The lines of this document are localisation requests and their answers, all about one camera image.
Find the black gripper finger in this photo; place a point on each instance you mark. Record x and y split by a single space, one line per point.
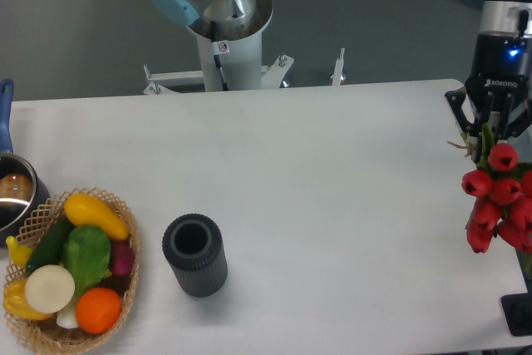
515 118
455 100

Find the green lettuce leaf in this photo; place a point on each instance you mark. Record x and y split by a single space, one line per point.
86 256

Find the yellow bell pepper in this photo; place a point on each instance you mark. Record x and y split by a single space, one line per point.
15 303

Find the dark grey ribbed vase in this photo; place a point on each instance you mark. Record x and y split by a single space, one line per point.
194 248

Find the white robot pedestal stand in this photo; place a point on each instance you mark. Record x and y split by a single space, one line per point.
226 66

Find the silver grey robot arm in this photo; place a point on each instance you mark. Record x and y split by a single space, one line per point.
232 20

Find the blue handled saucepan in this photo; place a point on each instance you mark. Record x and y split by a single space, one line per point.
22 191

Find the woven wicker basket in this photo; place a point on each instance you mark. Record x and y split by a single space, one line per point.
45 337

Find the yellow squash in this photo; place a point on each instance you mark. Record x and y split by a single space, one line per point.
83 209

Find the red tulip bouquet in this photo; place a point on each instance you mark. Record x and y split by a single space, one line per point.
501 186

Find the black device at table edge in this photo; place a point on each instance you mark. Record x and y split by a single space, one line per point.
517 311

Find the purple red radish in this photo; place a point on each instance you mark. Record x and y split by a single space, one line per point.
122 259

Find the white round onion slice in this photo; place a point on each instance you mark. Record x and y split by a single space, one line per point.
49 289

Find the orange fruit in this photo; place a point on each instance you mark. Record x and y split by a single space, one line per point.
98 309

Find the dark green cucumber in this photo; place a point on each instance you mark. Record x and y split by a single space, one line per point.
50 248

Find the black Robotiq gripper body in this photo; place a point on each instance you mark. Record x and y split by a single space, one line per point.
501 65

